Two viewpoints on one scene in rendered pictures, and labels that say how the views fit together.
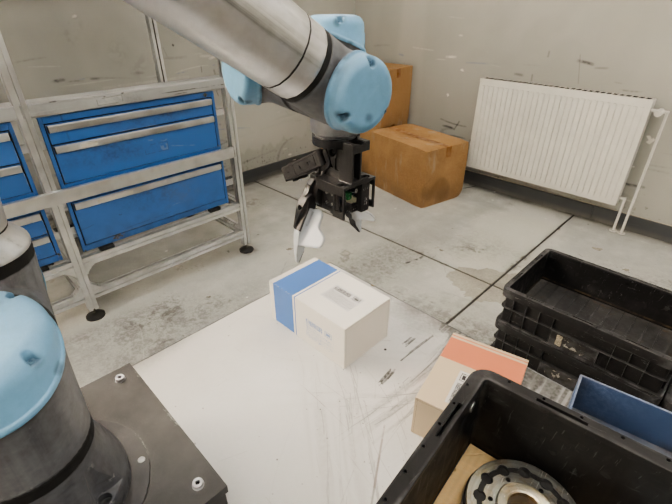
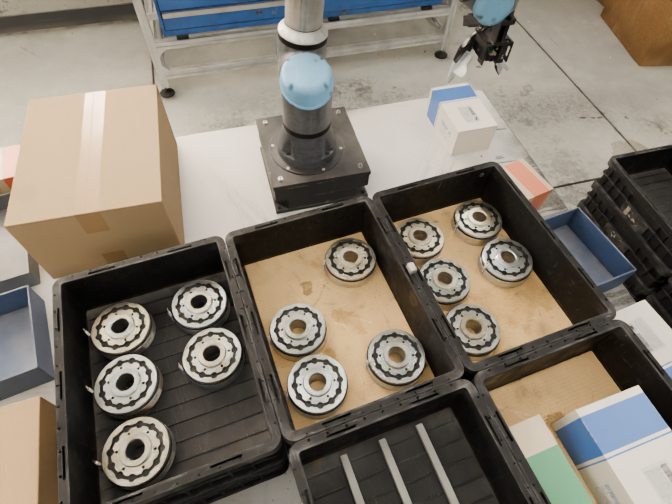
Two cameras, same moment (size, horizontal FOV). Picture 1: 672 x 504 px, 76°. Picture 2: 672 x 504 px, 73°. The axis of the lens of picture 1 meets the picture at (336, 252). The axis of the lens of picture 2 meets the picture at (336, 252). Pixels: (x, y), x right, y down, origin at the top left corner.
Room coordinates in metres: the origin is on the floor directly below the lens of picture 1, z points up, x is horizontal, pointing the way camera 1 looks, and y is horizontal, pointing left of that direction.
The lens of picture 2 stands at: (-0.48, -0.19, 1.62)
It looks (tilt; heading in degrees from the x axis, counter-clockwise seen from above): 55 degrees down; 28
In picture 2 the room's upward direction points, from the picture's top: 3 degrees clockwise
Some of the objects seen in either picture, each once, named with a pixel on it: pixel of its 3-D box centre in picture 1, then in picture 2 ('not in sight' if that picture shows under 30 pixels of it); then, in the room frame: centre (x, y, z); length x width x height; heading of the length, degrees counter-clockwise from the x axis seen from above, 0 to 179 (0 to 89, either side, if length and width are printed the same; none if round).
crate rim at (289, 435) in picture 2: not in sight; (334, 300); (-0.15, -0.02, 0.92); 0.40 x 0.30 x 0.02; 51
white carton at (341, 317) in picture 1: (328, 308); (459, 118); (0.65, 0.01, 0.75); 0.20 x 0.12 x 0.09; 45
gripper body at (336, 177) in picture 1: (339, 173); (492, 33); (0.63, -0.01, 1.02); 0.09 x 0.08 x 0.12; 45
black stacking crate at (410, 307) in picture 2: not in sight; (333, 314); (-0.15, -0.02, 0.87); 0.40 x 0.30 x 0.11; 51
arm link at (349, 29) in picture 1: (334, 61); not in sight; (0.63, 0.00, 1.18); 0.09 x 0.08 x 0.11; 128
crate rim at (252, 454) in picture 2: not in sight; (158, 357); (-0.38, 0.17, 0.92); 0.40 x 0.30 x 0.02; 51
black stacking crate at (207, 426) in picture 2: not in sight; (167, 368); (-0.38, 0.17, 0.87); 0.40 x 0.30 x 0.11; 51
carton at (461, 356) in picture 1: (470, 395); (509, 192); (0.45, -0.20, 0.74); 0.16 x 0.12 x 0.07; 148
